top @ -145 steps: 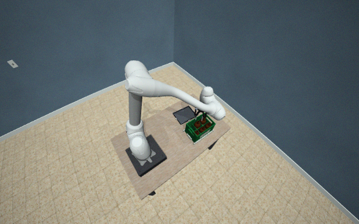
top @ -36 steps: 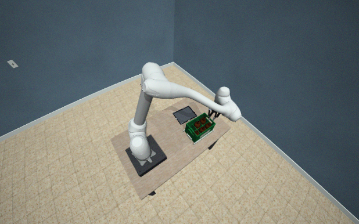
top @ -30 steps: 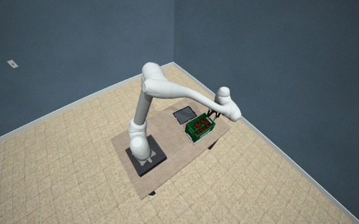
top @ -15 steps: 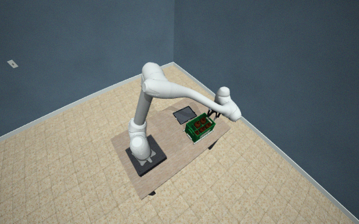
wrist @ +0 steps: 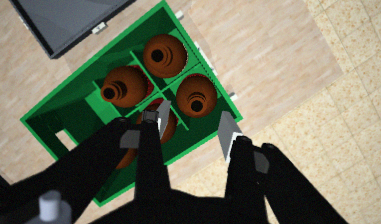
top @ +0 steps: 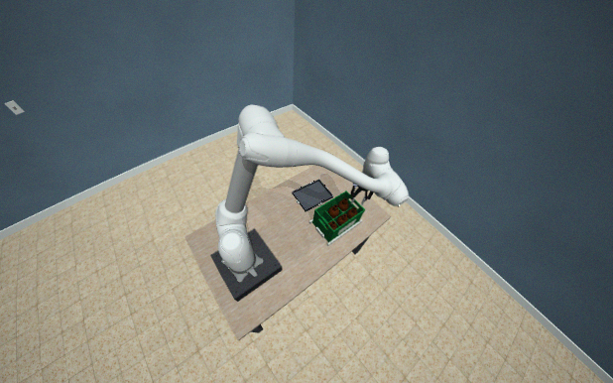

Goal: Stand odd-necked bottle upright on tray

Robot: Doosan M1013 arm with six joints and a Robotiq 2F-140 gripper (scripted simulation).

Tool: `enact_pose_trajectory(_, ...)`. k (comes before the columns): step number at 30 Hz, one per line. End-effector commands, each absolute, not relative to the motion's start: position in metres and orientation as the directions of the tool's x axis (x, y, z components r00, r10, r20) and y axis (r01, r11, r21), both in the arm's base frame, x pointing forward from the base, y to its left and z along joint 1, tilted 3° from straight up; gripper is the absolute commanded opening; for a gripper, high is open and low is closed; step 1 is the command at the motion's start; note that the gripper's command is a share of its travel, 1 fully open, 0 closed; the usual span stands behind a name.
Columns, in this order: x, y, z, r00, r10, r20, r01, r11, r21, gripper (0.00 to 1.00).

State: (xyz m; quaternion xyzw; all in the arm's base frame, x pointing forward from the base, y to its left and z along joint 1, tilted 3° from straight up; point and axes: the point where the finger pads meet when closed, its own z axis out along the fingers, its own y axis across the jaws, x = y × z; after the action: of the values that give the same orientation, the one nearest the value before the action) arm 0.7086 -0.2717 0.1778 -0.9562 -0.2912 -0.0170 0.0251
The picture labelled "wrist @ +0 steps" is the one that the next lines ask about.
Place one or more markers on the grey square tray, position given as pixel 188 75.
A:
pixel 53 23

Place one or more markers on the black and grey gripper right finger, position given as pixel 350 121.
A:
pixel 291 196

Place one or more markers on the green divided crate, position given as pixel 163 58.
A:
pixel 77 107

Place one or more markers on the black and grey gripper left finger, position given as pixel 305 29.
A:
pixel 62 192

